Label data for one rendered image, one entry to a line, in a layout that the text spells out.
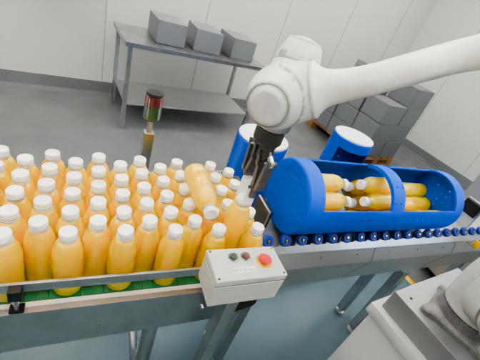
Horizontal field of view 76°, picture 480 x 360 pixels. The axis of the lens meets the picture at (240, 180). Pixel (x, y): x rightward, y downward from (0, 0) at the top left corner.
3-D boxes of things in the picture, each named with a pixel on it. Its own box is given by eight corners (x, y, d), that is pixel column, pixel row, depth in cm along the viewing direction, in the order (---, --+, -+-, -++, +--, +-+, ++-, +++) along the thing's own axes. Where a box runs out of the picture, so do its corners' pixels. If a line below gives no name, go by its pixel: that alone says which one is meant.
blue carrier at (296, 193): (441, 241, 148) (479, 191, 135) (290, 251, 109) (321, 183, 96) (397, 205, 170) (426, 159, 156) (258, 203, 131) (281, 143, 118)
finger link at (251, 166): (256, 146, 79) (255, 142, 80) (241, 175, 87) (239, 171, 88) (269, 147, 81) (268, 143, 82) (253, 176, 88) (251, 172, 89)
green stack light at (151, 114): (161, 122, 116) (163, 110, 113) (143, 120, 113) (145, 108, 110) (158, 114, 120) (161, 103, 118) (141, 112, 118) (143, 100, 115)
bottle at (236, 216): (233, 256, 96) (252, 212, 86) (212, 248, 96) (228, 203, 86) (237, 241, 102) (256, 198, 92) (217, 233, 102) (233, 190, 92)
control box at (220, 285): (274, 297, 86) (288, 273, 81) (206, 307, 78) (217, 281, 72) (261, 268, 94) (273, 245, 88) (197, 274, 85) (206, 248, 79)
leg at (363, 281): (344, 313, 219) (393, 254, 186) (338, 315, 216) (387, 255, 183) (339, 306, 223) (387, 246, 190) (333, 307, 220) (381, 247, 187)
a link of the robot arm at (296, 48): (264, 92, 79) (251, 105, 68) (287, 27, 70) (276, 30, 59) (304, 108, 77) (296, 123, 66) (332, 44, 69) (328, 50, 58)
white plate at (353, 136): (328, 123, 217) (327, 125, 218) (354, 145, 199) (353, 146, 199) (354, 126, 231) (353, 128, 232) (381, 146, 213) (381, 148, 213)
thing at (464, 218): (467, 228, 175) (487, 208, 167) (463, 228, 173) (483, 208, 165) (453, 216, 182) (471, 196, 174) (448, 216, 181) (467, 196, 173)
